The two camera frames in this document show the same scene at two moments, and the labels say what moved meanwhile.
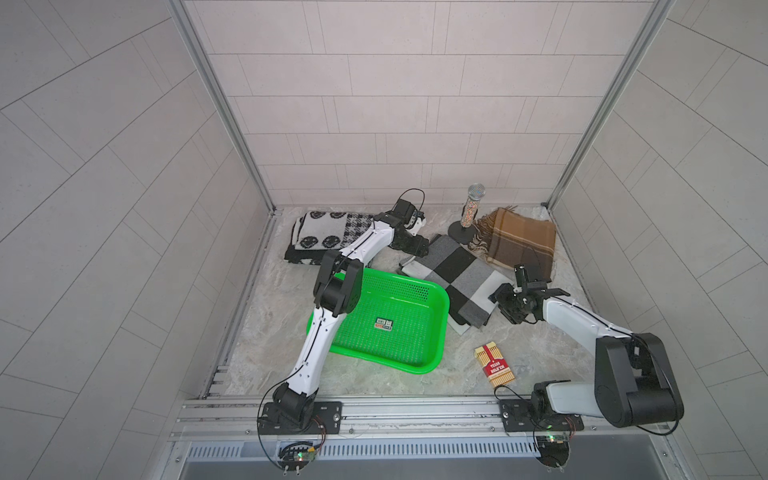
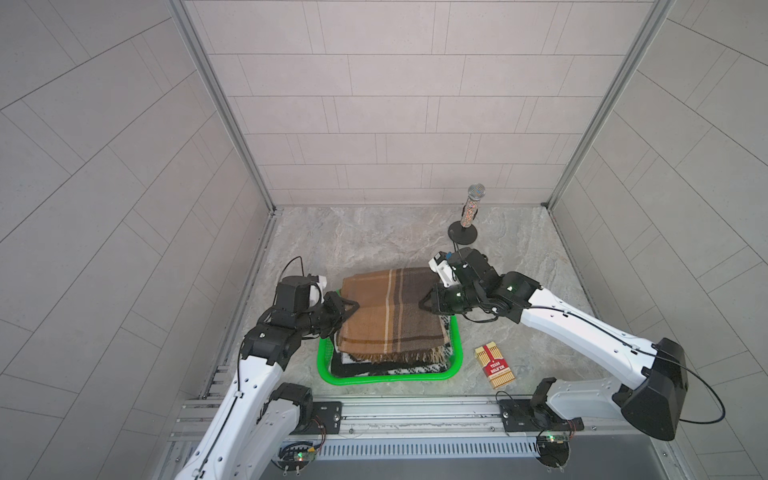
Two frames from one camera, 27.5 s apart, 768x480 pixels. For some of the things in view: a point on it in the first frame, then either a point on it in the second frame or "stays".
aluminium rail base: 228,430 stays
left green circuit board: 295,456 stays
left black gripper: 416,247 -> 334,304
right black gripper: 499,294 -> 438,304
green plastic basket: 400,321 -> 395,379
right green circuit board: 553,450 stays
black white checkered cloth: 316,232 -> 350,366
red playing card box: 493,365 stays
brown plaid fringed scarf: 506,239 -> 389,325
